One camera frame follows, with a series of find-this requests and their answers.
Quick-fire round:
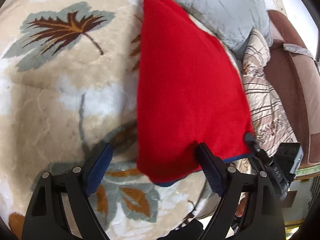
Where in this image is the light blue quilted comforter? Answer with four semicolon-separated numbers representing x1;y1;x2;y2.
173;0;273;60

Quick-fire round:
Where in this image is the striped floral bed sheet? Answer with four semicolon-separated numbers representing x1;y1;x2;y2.
224;28;301;170

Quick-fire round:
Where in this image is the red and blue knit sweater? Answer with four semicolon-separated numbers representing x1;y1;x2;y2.
137;0;253;186

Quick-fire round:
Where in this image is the floral leaf fleece blanket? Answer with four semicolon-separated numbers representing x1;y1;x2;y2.
1;0;220;239

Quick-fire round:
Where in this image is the right hand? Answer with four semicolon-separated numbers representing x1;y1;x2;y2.
235;192;248;217

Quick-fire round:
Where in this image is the brown pink upholstered headboard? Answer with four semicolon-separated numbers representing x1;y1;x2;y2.
265;10;319;168

